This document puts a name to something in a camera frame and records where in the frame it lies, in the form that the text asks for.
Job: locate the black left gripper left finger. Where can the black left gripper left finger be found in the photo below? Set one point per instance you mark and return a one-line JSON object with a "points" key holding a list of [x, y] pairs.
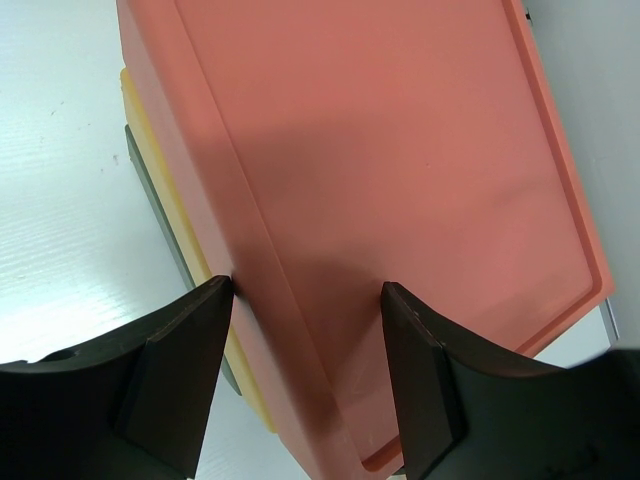
{"points": [[132, 403]]}

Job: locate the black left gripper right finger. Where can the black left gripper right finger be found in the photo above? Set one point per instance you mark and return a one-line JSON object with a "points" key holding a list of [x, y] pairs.
{"points": [[470, 409]]}

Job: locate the coral three-tier drawer organizer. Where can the coral three-tier drawer organizer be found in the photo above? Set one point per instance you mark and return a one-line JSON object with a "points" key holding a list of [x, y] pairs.
{"points": [[323, 148]]}

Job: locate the aluminium frame rail right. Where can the aluminium frame rail right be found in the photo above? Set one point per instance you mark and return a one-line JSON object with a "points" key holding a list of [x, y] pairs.
{"points": [[609, 322]]}

